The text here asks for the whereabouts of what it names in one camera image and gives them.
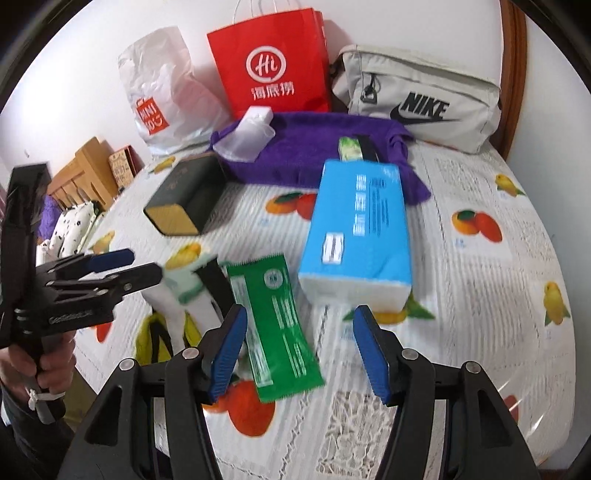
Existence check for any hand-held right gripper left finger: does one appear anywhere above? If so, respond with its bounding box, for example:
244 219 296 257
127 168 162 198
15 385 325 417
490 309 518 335
55 305 250 480

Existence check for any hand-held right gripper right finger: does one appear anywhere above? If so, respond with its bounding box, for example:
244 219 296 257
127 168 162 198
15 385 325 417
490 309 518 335
352 305 541 480

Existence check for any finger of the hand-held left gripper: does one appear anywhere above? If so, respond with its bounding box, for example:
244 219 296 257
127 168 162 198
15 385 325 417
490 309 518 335
37 249 136 278
46 263 164 301

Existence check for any yellow pouch with black straps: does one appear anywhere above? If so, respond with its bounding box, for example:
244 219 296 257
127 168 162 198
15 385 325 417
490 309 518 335
134 311 204 370

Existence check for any dark green wet wipe packet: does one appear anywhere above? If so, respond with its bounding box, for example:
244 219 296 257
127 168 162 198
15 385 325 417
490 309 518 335
225 253 326 403

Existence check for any blue tissue pack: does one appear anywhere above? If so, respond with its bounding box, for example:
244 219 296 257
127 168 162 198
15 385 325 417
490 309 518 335
298 159 414 311

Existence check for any clear plastic bag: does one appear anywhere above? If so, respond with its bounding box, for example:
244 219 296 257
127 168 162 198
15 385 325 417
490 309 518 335
213 115 276 162

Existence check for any white sponge block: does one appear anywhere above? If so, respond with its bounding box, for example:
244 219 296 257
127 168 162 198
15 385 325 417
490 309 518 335
244 106 274 130

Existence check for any purple towel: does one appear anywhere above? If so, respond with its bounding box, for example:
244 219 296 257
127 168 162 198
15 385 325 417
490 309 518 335
210 112 432 204

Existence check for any light green tissue pack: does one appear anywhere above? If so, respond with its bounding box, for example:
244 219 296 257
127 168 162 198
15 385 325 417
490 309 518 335
338 137 365 162

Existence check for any person's left forearm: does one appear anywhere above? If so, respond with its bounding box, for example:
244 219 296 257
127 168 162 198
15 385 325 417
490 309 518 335
0 388 75 480

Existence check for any person's left hand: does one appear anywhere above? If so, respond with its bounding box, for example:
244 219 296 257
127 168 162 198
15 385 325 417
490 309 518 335
0 332 77 398

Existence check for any white spotted cloth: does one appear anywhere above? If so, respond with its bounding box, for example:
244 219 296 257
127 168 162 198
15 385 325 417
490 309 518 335
39 200 105 259

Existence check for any purple fluffy item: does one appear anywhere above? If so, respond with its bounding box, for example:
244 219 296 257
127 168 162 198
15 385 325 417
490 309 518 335
39 196 61 236

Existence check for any brown patterned box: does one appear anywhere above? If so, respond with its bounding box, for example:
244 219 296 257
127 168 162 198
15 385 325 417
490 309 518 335
108 145 144 188

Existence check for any light wooden furniture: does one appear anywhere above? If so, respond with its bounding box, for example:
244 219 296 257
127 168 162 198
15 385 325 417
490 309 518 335
47 136 122 213

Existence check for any black box with gold end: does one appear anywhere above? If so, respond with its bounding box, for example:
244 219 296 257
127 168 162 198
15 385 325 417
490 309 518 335
143 154 228 237

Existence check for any fruit print tablecloth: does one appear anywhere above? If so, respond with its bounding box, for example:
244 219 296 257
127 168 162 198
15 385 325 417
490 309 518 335
65 138 578 480

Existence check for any white plastic shopping bag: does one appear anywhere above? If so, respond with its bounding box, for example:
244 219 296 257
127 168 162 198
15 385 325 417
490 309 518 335
117 26 232 155

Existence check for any red paper bag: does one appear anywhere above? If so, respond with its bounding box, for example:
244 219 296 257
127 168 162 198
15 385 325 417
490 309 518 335
206 0 332 121

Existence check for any grey waist bag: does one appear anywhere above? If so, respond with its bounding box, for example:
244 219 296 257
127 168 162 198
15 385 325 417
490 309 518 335
330 44 503 154

